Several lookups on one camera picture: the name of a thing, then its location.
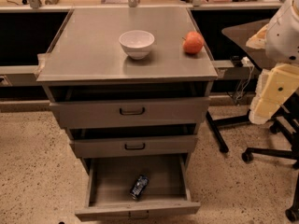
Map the grey middle drawer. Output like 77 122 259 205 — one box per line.
71 135 197 158

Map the black office chair base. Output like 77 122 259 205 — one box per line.
241 93 299 223

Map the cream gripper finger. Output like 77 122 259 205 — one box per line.
260 63 299 105
249 96 281 125

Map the white ceramic bowl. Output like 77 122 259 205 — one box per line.
119 30 155 60

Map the red apple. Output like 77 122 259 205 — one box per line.
182 31 205 54

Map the grey bottom drawer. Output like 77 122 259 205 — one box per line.
75 154 200 221

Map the blue pepsi can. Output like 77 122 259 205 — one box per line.
130 175 150 200

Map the white power adapter with cable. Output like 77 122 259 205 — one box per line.
231 56 254 105

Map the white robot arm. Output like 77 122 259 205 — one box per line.
246 0 299 124

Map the black side table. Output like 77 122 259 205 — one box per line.
206 19 276 153

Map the grey drawer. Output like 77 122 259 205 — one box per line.
71 135 197 158
75 154 200 221
50 97 209 129

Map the grey top drawer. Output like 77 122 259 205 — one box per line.
50 97 209 129

